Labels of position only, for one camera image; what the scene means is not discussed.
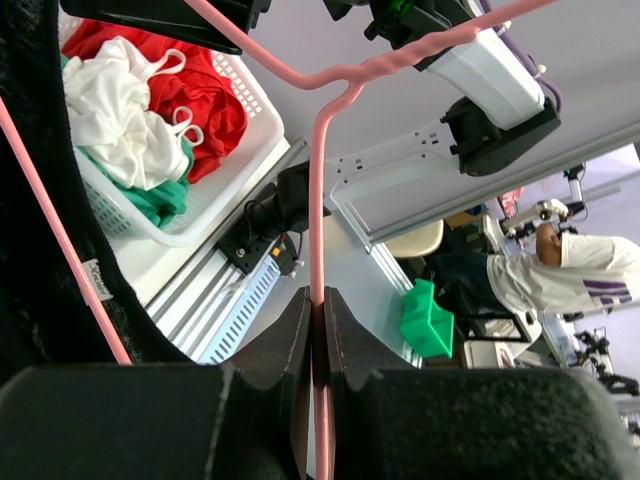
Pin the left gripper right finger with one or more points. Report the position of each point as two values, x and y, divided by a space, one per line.
360 369

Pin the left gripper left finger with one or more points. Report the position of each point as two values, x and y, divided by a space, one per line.
271 388

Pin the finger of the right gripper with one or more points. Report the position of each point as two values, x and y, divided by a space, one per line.
172 18

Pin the white tank top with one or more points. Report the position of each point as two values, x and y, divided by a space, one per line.
123 51

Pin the red tank top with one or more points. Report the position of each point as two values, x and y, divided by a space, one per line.
210 97

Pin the green tank top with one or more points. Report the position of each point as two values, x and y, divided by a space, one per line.
160 200

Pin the green plastic object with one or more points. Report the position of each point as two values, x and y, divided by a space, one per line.
426 327

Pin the beige chair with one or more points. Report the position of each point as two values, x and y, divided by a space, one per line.
419 242

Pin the white plastic basket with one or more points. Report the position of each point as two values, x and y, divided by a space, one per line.
207 198

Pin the person in white shirt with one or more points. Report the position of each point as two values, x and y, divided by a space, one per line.
567 273

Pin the white slotted cable duct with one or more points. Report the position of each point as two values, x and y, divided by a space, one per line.
236 320

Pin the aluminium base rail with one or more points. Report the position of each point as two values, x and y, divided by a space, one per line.
369 279

